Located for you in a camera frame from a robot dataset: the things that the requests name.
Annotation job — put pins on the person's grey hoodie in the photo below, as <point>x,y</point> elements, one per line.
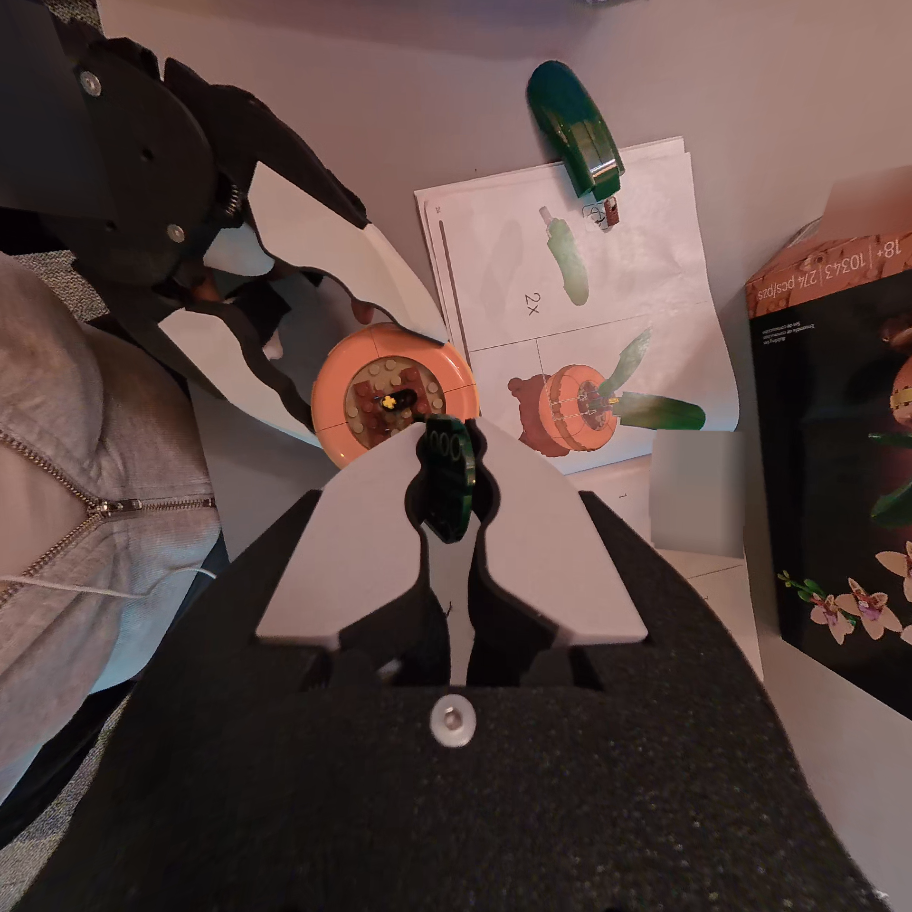
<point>107,427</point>

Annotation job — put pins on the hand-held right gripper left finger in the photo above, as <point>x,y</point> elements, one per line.
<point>342,556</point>

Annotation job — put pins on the green toy brick leaf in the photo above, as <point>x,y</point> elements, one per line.
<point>563,114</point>
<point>449,484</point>

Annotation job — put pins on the white instruction booklet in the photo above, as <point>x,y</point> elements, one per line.
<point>627,271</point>

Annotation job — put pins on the dark orchid print box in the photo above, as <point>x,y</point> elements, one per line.
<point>819,427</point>

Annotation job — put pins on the person's left hand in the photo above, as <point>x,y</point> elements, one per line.
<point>360,312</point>

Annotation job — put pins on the toy brick flower pot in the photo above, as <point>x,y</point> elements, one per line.
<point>331,399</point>

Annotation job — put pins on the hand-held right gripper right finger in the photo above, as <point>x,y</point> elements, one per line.
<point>563,563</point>

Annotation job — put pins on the grey desk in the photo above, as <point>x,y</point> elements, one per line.
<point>356,92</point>

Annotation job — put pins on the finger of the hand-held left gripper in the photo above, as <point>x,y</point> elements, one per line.
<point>221,349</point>
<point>320,228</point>

